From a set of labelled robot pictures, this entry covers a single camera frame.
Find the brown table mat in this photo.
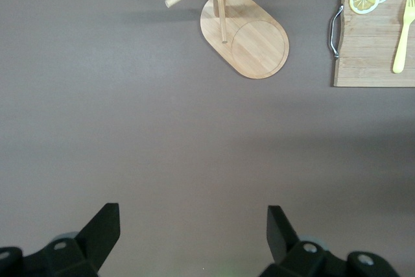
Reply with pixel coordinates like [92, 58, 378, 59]
[0, 0, 415, 277]

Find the wooden cutting board metal handle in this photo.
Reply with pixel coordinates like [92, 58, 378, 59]
[329, 0, 415, 88]

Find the wooden mug tree rack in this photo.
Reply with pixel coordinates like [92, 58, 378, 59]
[164, 0, 290, 80]

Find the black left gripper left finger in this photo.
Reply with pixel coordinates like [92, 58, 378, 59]
[0, 202, 121, 277]

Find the yellow plastic fork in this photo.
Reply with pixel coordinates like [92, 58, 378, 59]
[392, 0, 415, 74]

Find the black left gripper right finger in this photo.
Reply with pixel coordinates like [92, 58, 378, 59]
[259, 205, 399, 277]

